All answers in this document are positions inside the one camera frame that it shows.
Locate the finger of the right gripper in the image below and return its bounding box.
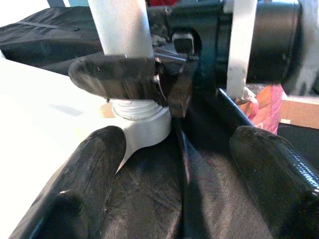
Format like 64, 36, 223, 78
67, 54, 169, 107

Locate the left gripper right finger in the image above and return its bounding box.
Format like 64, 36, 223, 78
228, 124, 319, 239

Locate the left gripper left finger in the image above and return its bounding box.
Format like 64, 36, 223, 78
9, 125, 128, 239

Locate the white plastic table leg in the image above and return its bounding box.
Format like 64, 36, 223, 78
87, 0, 162, 120

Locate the white plastic children table top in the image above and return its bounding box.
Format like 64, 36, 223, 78
0, 49, 173, 239

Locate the black plastic table cover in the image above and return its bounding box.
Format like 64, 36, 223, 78
0, 6, 319, 239

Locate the brown cardboard box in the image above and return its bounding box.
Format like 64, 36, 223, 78
280, 94, 319, 128

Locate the pink shopping bag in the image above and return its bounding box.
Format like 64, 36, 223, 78
235, 84, 284, 136

